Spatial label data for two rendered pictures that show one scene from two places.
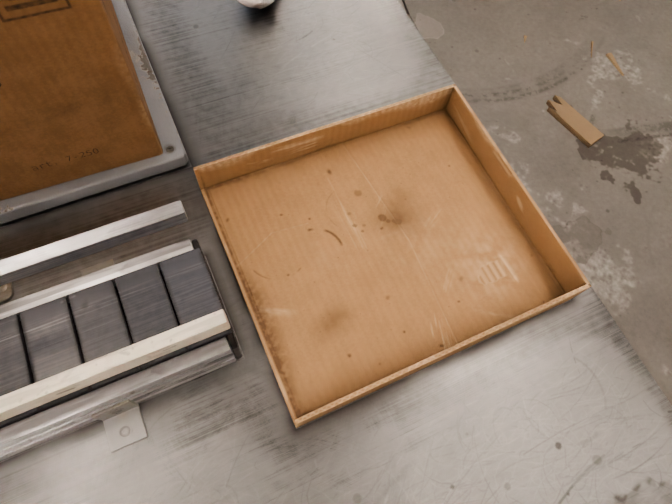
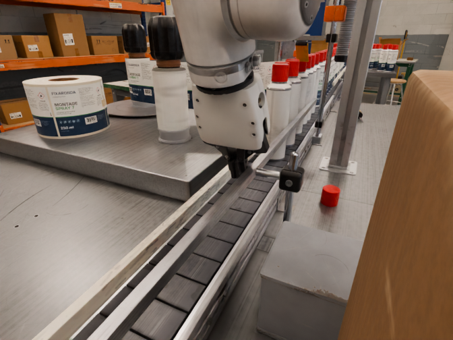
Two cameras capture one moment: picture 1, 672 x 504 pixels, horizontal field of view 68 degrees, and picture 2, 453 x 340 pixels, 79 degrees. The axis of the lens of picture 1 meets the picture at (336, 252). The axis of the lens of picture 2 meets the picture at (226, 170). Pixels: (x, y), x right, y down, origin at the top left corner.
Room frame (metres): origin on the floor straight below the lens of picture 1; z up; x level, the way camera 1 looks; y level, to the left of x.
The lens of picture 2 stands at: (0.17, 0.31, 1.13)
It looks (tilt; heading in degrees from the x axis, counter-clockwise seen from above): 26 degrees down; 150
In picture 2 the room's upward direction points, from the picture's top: straight up
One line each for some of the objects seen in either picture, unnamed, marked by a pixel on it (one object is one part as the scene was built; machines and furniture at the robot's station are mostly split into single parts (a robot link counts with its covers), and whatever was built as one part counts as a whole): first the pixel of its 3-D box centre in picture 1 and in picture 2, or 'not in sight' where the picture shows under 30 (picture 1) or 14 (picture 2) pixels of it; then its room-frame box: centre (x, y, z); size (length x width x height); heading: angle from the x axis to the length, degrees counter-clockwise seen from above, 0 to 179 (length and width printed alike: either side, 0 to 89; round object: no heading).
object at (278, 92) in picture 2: not in sight; (276, 114); (-0.29, 0.71, 0.98); 0.05 x 0.05 x 0.20
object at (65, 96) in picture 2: not in sight; (70, 104); (-0.78, 0.32, 0.95); 0.20 x 0.20 x 0.14
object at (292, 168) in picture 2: not in sight; (274, 201); (-0.10, 0.55, 0.91); 0.07 x 0.03 x 0.16; 35
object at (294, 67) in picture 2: not in sight; (288, 104); (-0.35, 0.79, 0.98); 0.05 x 0.05 x 0.20
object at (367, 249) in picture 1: (385, 234); not in sight; (0.22, -0.04, 0.85); 0.30 x 0.26 x 0.04; 125
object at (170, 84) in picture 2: not in sight; (170, 82); (-0.53, 0.55, 1.03); 0.09 x 0.09 x 0.30
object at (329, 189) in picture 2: not in sight; (330, 195); (-0.14, 0.73, 0.85); 0.03 x 0.03 x 0.03
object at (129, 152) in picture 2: not in sight; (169, 122); (-0.78, 0.62, 0.86); 0.80 x 0.67 x 0.05; 125
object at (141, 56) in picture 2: not in sight; (138, 67); (-0.93, 0.58, 1.04); 0.09 x 0.09 x 0.29
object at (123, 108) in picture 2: not in sight; (143, 106); (-0.93, 0.58, 0.89); 0.31 x 0.31 x 0.01
